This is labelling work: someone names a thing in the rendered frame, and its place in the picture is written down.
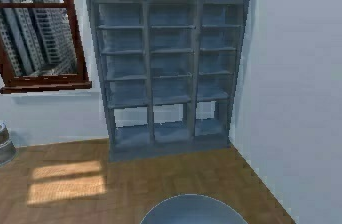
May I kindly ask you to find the grey-blue open shelf unit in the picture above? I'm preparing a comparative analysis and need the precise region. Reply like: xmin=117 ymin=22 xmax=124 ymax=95
xmin=86 ymin=0 xmax=251 ymax=163

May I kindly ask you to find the red-brown framed window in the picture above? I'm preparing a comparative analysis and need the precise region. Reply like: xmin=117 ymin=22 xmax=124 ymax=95
xmin=0 ymin=0 xmax=93 ymax=95

